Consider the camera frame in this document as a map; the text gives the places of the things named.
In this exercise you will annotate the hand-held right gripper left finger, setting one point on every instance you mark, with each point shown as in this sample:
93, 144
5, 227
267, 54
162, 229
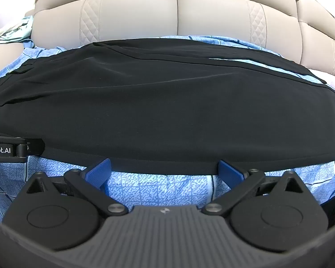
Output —
98, 173

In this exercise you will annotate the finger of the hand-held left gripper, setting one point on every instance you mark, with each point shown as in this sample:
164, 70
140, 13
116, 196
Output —
35, 146

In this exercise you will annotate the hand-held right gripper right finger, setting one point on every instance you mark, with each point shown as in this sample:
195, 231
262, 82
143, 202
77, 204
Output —
229, 173

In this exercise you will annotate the black pants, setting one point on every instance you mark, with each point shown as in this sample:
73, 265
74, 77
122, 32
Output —
162, 109

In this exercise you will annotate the blue patterned blanket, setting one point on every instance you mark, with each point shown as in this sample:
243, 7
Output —
156, 185

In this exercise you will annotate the light blue cloth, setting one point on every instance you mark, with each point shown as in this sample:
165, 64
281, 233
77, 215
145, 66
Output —
15, 30

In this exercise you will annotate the pale lilac pillow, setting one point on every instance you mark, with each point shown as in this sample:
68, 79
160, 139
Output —
333, 82

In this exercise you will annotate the beige padded headboard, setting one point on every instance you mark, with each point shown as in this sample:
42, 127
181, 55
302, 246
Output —
134, 14

